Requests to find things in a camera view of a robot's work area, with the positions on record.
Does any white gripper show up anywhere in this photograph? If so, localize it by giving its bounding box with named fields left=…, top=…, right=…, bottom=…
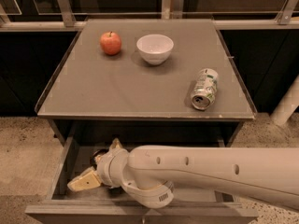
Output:
left=67, top=138, right=129, bottom=192

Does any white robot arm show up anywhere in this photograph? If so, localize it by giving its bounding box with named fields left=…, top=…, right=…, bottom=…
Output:
left=67, top=140, right=299, bottom=210

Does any grey cabinet counter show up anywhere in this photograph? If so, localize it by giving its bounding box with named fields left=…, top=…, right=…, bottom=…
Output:
left=34, top=18, right=257, bottom=147

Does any open grey top drawer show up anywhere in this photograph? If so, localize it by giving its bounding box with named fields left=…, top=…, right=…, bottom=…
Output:
left=25, top=138, right=258, bottom=224

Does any green and white soda can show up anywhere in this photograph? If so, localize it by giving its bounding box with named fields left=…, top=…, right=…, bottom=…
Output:
left=191, top=68, right=218, bottom=110

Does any red apple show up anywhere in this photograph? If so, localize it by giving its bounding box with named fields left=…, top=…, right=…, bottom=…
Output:
left=100, top=32, right=121, bottom=55

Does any white ceramic bowl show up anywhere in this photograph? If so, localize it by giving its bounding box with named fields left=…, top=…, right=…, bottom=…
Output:
left=136, top=35, right=174, bottom=65

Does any metal railing frame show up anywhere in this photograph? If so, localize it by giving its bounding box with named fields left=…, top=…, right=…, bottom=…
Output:
left=0, top=0, right=298, bottom=26

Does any white cylindrical post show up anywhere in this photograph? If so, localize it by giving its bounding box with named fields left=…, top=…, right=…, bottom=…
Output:
left=270, top=75, right=299, bottom=126

